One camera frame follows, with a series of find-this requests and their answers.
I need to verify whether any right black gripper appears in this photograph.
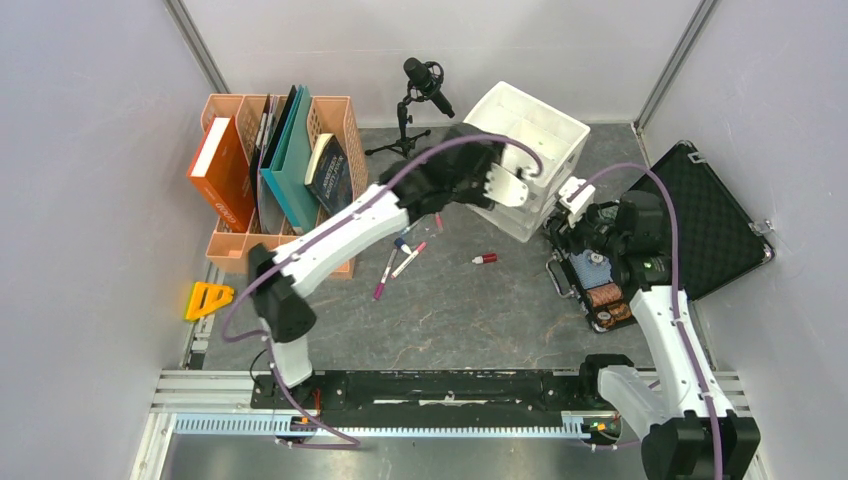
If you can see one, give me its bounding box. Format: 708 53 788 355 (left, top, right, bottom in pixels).
538 202 626 259

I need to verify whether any pink white marker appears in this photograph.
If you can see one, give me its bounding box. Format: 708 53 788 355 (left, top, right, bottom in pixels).
391 242 427 279

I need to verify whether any blue cap white marker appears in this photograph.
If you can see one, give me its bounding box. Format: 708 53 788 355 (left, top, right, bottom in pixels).
394 237 413 255

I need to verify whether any white plastic drawer unit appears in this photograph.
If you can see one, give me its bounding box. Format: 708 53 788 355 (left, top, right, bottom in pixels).
463 81 591 242

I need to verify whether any dark blue hardcover book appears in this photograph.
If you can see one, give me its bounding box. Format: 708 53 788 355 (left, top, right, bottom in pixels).
305 133 353 216

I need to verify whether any peach plastic file organizer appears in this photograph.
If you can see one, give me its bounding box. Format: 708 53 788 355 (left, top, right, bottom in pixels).
201 86 368 274

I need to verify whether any orange book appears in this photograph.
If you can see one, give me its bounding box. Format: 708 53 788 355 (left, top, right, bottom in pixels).
186 117 254 233

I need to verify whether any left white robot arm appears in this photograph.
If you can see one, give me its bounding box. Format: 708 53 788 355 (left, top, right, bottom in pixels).
242 124 512 408

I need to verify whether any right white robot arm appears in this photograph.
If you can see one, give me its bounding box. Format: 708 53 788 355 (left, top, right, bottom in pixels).
553 191 761 479

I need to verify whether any black microphone on tripod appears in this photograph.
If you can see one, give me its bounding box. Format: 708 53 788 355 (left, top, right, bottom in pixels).
364 57 456 160

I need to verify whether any black open carrying case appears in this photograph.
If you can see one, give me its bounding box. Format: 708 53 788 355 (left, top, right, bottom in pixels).
550 141 775 333

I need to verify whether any magenta marker pen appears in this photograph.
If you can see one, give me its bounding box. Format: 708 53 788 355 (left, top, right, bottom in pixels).
373 248 398 300

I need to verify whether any green file folder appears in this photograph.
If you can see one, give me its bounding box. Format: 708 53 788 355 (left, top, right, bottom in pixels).
263 85 319 235

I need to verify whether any yellow orange block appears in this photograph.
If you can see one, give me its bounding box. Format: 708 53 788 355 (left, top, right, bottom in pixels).
183 282 235 322

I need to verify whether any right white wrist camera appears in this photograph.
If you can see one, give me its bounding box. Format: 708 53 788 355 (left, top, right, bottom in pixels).
557 176 596 228

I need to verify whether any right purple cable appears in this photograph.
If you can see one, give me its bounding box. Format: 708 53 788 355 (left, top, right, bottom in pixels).
576 162 727 480

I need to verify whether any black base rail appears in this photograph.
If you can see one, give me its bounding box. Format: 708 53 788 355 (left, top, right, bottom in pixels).
250 369 623 429

